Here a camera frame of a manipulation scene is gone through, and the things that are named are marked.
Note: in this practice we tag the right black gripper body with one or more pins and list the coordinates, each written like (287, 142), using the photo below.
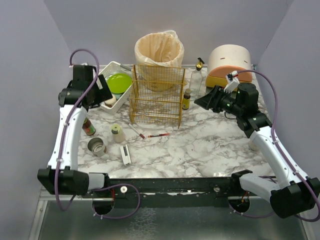
(216, 96)

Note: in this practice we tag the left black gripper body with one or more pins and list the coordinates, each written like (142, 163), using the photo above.
(103, 87)

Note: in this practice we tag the green fried egg plate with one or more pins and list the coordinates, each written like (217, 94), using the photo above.
(118, 83)

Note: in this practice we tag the red sauce bottle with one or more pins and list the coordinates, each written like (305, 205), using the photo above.
(88, 128)

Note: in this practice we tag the light blue flower plate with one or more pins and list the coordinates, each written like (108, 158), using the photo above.
(117, 95)

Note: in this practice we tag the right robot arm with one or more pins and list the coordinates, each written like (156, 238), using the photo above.
(295, 192)

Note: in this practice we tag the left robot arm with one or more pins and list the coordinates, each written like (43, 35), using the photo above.
(61, 176)

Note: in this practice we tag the small yellow label bottle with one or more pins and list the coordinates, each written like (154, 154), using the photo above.
(186, 99)

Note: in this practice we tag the clear glass oil bottle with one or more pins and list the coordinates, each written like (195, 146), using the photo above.
(196, 79)

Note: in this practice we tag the white plastic basket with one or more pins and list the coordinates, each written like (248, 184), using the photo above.
(110, 69)

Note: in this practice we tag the round drawer organizer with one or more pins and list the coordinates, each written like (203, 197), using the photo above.
(223, 60)

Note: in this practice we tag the clear shaker green lid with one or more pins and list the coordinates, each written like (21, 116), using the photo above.
(117, 133)

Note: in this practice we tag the red filled tube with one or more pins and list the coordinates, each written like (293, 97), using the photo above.
(158, 135)

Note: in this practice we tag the white bottle black lid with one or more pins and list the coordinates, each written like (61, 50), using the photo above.
(253, 146)

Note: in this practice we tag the white red marker pen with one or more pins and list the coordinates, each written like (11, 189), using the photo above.
(136, 131)

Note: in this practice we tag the bin with plastic bag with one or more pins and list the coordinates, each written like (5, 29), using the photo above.
(159, 59)

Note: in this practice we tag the white rectangular case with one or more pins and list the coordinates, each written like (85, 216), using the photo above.
(125, 154)

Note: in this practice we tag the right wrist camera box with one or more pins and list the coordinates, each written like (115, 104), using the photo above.
(232, 82)

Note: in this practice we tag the gold wire rack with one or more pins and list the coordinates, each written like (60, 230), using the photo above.
(156, 95)

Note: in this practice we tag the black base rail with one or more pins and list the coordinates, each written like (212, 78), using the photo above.
(168, 192)

